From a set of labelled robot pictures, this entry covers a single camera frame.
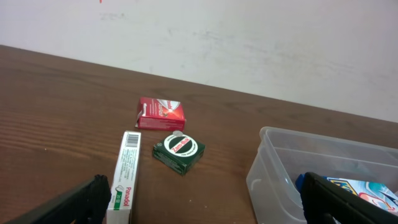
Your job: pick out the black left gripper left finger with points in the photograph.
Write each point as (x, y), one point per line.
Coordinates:
(86, 203)

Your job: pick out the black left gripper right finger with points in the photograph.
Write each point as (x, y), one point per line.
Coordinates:
(325, 202)

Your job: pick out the blue cooling patch box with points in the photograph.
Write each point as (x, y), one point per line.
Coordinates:
(375, 193)

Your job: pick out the clear plastic container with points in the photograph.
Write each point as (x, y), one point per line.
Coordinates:
(283, 155)

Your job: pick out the white Panadol box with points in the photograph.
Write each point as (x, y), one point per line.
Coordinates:
(124, 181)

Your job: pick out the green Zam-Buk box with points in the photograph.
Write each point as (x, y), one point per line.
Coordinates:
(179, 152)

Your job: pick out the red medicine box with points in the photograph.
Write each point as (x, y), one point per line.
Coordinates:
(158, 114)

